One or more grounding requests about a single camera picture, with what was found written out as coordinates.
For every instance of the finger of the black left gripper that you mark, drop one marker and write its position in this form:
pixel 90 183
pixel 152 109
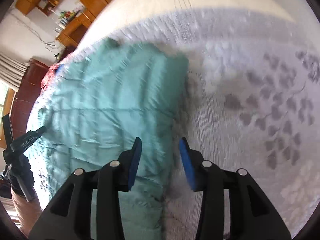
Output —
pixel 25 141

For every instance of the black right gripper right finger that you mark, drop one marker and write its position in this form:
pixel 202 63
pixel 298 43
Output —
pixel 206 177

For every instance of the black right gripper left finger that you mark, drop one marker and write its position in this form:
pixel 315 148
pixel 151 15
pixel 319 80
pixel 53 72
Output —
pixel 116 176

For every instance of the teal quilted down jacket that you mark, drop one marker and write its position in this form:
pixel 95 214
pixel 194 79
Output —
pixel 105 97

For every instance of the person's left hand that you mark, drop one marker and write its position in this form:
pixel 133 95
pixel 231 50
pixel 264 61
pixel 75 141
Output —
pixel 27 212

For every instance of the dark red wooden headboard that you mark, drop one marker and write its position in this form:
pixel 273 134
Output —
pixel 26 96

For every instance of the red patterned cloth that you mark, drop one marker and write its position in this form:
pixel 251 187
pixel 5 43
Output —
pixel 49 76

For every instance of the grey striped curtain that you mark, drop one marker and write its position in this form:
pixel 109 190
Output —
pixel 12 71

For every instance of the wooden desk cabinet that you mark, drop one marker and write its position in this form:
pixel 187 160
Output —
pixel 75 27

